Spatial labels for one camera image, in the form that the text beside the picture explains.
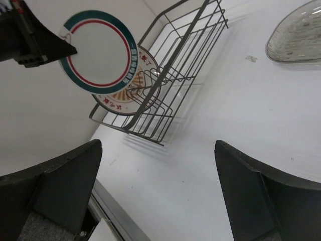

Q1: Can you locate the orange sunburst white plate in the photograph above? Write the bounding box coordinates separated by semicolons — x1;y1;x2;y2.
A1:
92;46;161;116

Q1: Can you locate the teal red ring plate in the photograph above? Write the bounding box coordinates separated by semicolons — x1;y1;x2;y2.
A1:
59;10;139;94

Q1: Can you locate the dark wire dish rack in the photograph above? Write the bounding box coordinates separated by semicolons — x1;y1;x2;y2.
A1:
99;1;228;145

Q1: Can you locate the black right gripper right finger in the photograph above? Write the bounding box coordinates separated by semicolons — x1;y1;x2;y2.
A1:
214;140;320;240

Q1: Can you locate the aluminium rail frame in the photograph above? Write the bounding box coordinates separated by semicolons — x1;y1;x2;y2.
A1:
88;180;150;240

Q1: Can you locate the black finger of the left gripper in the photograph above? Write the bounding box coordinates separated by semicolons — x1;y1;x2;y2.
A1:
1;1;77;68

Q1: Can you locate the clear glass square plate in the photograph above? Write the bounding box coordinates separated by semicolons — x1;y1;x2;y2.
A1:
265;1;320;63

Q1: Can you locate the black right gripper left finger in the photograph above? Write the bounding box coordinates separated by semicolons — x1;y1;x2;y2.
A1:
1;139;102;240

